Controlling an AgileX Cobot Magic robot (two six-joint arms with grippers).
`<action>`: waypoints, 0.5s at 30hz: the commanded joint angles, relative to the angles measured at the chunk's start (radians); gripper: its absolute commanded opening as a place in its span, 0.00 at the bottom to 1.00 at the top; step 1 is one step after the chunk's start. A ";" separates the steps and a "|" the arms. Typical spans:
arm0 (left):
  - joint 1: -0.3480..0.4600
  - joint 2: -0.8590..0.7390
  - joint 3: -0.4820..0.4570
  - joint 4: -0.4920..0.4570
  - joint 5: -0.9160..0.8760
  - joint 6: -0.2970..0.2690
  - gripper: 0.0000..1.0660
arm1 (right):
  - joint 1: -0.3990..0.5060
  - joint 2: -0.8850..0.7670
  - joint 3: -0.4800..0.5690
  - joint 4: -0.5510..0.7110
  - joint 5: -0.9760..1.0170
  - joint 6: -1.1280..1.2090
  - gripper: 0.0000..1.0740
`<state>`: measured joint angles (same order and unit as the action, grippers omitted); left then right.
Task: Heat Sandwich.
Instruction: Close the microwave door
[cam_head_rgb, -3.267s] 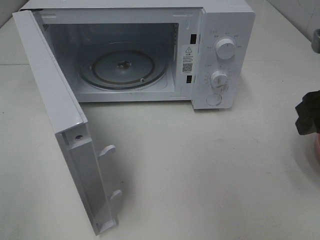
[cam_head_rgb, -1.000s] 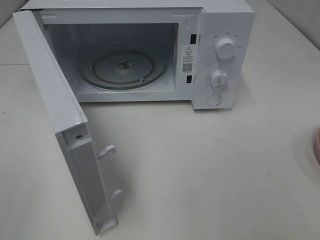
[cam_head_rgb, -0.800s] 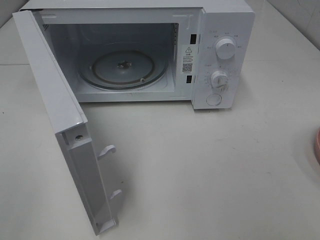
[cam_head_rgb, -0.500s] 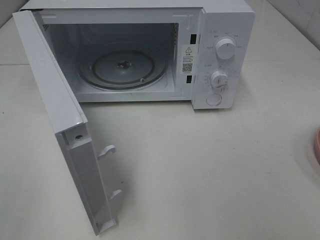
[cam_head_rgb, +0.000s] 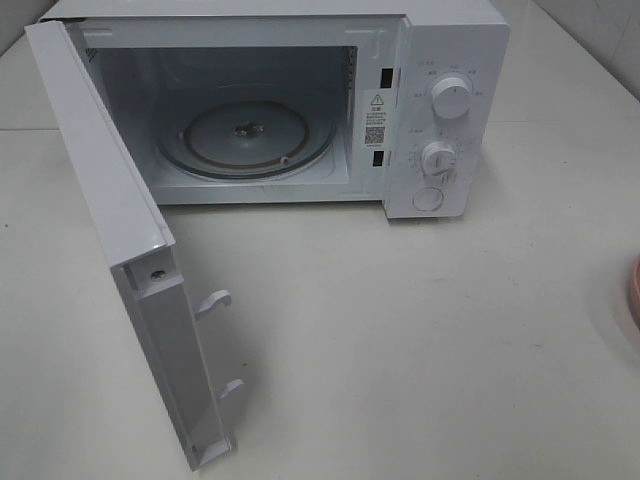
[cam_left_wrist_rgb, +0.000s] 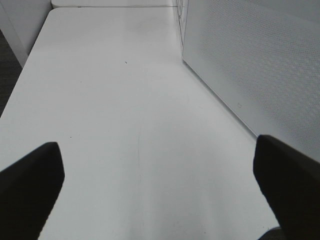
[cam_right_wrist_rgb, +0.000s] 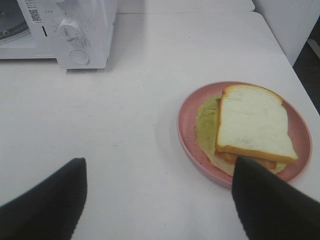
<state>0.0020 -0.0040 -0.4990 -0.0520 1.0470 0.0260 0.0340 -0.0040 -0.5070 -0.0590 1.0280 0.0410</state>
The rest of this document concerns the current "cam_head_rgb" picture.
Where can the round white door button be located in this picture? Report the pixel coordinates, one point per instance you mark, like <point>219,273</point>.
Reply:
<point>428,199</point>

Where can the white timer knob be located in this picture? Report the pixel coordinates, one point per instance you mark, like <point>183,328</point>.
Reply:
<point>437,158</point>

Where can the pink round plate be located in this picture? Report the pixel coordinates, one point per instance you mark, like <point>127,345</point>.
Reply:
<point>634,291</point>

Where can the white warning label sticker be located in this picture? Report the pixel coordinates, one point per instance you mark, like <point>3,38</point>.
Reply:
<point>374,117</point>

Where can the white microwave oven body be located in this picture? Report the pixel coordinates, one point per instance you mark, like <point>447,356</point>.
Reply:
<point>334,50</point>

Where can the upper white power knob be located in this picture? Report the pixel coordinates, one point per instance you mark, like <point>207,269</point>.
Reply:
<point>451,96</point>

